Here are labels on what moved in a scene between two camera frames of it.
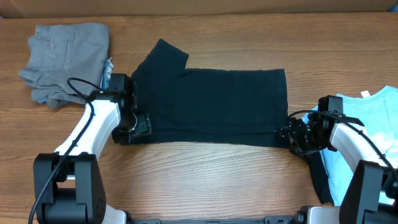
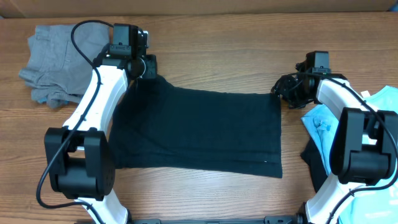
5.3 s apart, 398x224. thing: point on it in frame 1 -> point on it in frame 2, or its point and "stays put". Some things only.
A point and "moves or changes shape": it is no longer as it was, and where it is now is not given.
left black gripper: [145, 127] -> [152, 71]
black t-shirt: [226, 107] moves or changes shape
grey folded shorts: [58, 52] stays put
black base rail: [277, 219] stays put
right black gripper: [292, 134] -> [286, 90]
